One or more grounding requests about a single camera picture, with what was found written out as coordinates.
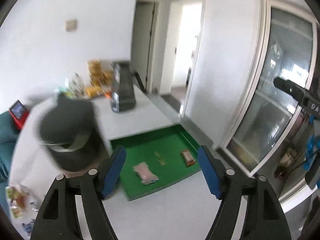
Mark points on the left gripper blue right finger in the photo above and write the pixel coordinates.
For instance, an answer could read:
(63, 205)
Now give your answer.
(264, 218)

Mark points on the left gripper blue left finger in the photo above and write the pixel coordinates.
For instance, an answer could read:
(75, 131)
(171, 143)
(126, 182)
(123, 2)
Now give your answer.
(58, 218)

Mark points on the pink striped snack packet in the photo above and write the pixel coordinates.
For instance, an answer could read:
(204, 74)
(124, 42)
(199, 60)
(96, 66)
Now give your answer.
(146, 176)

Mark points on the white blue small packet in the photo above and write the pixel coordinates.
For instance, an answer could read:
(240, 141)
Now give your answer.
(31, 217)

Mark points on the green orange snack bag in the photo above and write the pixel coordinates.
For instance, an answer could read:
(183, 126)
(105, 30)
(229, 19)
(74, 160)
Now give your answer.
(16, 200)

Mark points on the rose gold cylindrical bin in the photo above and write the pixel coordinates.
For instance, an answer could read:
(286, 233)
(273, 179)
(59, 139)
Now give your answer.
(69, 131)

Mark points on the teal sofa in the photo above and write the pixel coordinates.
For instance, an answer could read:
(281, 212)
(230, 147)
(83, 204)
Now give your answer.
(9, 136)

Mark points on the green tray box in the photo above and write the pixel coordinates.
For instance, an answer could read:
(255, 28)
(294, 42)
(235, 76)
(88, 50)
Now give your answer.
(161, 150)

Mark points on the teal tissue pack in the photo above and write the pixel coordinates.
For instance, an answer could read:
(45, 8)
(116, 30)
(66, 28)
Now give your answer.
(60, 91)

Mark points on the yellow box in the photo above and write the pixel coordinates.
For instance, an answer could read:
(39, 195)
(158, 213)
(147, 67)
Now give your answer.
(93, 91)

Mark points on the clear glass jar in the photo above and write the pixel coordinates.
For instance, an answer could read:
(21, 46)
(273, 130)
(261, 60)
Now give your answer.
(76, 86)

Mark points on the dark glass pitcher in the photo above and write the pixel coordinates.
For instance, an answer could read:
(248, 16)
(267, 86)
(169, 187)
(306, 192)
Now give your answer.
(122, 90)

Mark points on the stacked gold bowls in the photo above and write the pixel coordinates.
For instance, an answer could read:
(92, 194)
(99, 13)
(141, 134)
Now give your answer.
(99, 76)

